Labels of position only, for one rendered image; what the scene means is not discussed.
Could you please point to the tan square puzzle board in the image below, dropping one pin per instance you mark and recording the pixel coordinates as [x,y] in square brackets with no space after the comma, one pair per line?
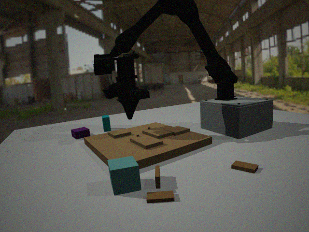
[149,144]

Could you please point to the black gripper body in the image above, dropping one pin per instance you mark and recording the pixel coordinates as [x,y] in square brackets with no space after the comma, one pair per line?
[133,93]

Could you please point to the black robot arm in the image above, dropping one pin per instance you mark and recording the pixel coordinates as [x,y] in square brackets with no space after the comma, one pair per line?
[187,12]

